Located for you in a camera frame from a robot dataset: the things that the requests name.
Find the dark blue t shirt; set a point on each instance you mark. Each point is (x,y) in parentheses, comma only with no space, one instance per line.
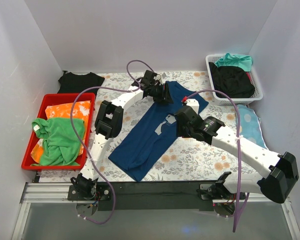
(155,132)

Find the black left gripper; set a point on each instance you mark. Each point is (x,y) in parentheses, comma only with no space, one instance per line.
(166,93)

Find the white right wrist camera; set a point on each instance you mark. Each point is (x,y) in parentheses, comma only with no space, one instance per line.
(193,103)

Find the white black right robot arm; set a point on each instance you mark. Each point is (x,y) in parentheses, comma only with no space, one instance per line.
(276,174)

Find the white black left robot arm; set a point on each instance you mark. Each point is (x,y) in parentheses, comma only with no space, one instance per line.
(108,125)

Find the black t shirt on table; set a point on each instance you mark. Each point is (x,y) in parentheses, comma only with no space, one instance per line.
(75,83)

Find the teal garment in basket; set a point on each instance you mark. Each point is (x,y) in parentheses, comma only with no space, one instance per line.
(242,61)

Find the white plastic laundry basket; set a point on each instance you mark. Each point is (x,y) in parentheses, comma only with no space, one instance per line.
(257,96)

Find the floral patterned table mat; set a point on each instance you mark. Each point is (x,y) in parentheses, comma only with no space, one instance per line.
(186,159)

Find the orange white patterned shirt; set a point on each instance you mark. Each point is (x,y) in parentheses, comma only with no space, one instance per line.
(58,143)

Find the green t shirt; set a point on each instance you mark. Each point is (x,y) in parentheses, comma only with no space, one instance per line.
(61,140)

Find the light blue polka dot cloth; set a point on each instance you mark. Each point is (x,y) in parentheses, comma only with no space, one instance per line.
(250,127)

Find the black garment in basket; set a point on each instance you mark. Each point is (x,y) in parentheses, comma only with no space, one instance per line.
(231,80)

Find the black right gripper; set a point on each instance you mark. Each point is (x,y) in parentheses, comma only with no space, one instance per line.
(181,120)

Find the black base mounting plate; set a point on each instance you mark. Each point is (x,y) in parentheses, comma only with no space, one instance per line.
(155,195)

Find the aluminium frame rail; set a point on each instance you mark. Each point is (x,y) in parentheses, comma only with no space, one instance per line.
(152,210)

